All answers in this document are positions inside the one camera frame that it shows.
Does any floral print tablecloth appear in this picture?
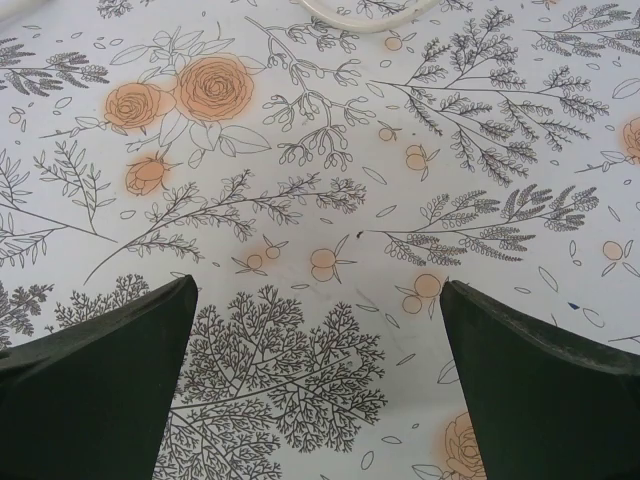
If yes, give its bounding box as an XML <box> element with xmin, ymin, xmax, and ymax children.
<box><xmin>0</xmin><ymin>0</ymin><xmax>640</xmax><ymax>480</ymax></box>

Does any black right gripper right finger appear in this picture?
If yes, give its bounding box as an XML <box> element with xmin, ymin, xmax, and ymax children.
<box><xmin>439</xmin><ymin>279</ymin><xmax>640</xmax><ymax>480</ymax></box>

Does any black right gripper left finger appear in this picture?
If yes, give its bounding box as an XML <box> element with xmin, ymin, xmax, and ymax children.
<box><xmin>0</xmin><ymin>273</ymin><xmax>200</xmax><ymax>480</ymax></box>

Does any white power cable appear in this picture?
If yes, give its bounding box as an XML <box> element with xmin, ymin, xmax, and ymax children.
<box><xmin>299</xmin><ymin>0</ymin><xmax>441</xmax><ymax>35</ymax></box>

